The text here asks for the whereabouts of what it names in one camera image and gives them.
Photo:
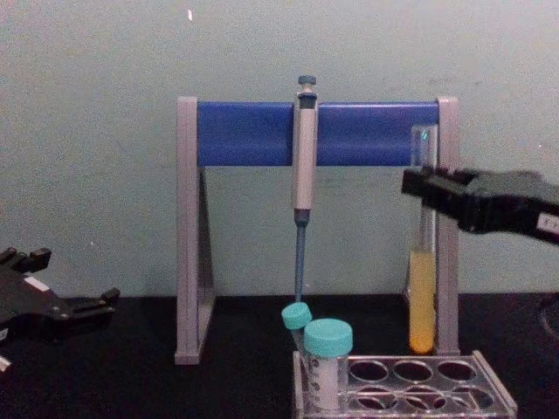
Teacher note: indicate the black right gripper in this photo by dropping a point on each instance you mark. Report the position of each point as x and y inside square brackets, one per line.
[511, 205]

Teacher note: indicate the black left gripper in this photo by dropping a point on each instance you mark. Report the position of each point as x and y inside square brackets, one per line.
[30, 310]

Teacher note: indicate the glass tube with yellow liquid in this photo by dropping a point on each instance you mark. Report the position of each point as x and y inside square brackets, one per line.
[422, 305]

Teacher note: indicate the black table cloth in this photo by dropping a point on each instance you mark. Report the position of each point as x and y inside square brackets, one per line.
[144, 384]

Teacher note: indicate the grey pipette with blue tip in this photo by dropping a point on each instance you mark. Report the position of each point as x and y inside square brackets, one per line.
[304, 174]

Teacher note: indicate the small tube with teal cap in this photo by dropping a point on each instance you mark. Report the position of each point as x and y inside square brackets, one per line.
[296, 316]

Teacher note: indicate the grey and blue pipette stand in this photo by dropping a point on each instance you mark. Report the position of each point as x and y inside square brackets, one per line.
[253, 133]

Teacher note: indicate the large tube with teal cap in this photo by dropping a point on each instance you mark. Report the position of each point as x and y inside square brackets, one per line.
[326, 349]

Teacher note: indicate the clear acrylic tube rack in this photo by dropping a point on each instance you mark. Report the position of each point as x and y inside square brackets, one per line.
[480, 403]

